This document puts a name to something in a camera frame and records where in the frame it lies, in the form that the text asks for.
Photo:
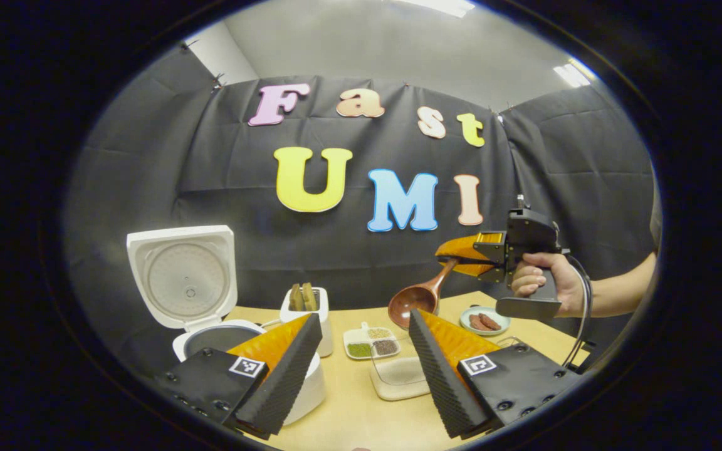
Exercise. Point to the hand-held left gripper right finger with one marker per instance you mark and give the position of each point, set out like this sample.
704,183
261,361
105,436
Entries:
439,376

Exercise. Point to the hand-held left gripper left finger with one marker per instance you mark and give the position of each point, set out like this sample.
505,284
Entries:
292,376

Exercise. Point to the white divided bean dish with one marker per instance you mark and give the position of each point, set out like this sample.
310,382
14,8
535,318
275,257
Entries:
370,341

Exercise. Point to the white rice cooker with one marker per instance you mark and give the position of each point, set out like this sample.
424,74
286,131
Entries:
185,282

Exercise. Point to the dark wooden spoon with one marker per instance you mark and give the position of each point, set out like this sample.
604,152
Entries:
411,300

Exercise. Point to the red meat slice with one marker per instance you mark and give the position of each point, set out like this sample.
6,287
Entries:
477,322
491,321

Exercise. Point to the small ceiling light panel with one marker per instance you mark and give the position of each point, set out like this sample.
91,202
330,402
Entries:
574,74

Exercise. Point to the black backdrop cloth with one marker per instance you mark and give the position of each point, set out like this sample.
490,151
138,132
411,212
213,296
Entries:
210,156

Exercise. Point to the brown bread slice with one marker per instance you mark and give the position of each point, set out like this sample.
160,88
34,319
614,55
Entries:
309,297
296,299

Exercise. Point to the white toaster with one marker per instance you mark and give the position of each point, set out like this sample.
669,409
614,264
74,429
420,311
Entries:
323,326

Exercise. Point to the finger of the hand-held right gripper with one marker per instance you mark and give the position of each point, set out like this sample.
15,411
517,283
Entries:
483,268
467,245

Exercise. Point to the light green plate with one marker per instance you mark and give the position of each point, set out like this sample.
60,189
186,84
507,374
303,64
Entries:
502,316

